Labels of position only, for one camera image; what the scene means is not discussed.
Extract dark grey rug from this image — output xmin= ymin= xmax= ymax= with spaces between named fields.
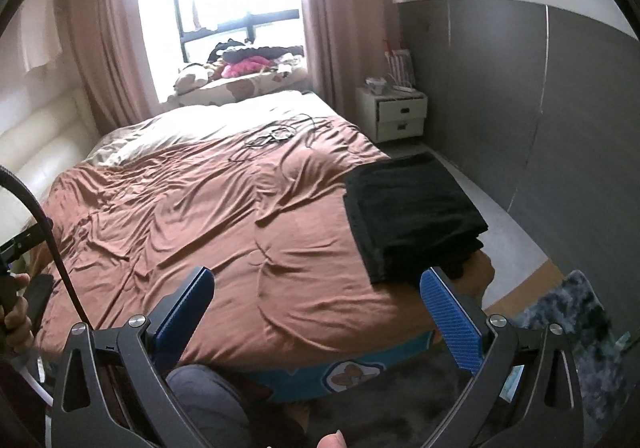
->
xmin=240 ymin=343 xmax=501 ymax=448

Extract person's bare foot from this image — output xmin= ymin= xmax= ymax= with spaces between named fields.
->
xmin=312 ymin=430 xmax=346 ymax=448

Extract white padded headboard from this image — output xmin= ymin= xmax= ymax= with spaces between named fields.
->
xmin=0 ymin=85 xmax=101 ymax=239

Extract person's left hand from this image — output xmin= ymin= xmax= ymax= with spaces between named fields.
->
xmin=0 ymin=273 xmax=35 ymax=355

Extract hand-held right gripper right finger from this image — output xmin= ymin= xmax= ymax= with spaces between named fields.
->
xmin=419 ymin=267 xmax=586 ymax=448

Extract brown blanket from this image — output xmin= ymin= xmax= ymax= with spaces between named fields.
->
xmin=32 ymin=113 xmax=496 ymax=371

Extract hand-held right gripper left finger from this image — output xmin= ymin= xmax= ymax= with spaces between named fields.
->
xmin=50 ymin=265 xmax=216 ymax=448

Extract black white garment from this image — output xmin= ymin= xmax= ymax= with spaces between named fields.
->
xmin=207 ymin=40 xmax=251 ymax=61

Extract white nightstand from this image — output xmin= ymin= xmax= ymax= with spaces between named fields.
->
xmin=355 ymin=85 xmax=429 ymax=144

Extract white brown plush toy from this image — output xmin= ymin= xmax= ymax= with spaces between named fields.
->
xmin=172 ymin=63 xmax=216 ymax=94

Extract pink cloth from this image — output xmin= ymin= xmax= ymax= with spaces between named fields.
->
xmin=220 ymin=55 xmax=271 ymax=79

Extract person's leg in grey trousers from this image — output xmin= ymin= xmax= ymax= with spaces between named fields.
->
xmin=165 ymin=364 xmax=306 ymax=448

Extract pink curtain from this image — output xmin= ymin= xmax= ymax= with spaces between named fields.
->
xmin=297 ymin=0 xmax=406 ymax=121
xmin=65 ymin=0 xmax=161 ymax=136

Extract black pants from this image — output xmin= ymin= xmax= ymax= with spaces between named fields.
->
xmin=342 ymin=151 xmax=490 ymax=285

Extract white hanging cloth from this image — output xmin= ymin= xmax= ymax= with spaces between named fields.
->
xmin=17 ymin=3 xmax=63 ymax=74

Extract black cloth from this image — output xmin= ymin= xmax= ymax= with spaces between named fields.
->
xmin=247 ymin=44 xmax=305 ymax=58

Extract bear print pillow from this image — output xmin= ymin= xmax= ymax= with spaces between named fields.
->
xmin=167 ymin=65 xmax=310 ymax=106

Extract blue printed bed sheet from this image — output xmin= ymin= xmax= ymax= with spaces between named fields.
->
xmin=250 ymin=333 xmax=441 ymax=404

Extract beige bed quilt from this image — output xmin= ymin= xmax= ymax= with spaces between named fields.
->
xmin=85 ymin=90 xmax=361 ymax=166

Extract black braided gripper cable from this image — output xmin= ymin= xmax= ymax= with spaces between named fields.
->
xmin=0 ymin=166 xmax=93 ymax=329

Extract fluffy blue grey rug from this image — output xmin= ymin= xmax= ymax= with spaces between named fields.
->
xmin=515 ymin=269 xmax=631 ymax=429

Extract red striped box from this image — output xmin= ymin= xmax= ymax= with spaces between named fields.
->
xmin=385 ymin=48 xmax=416 ymax=89

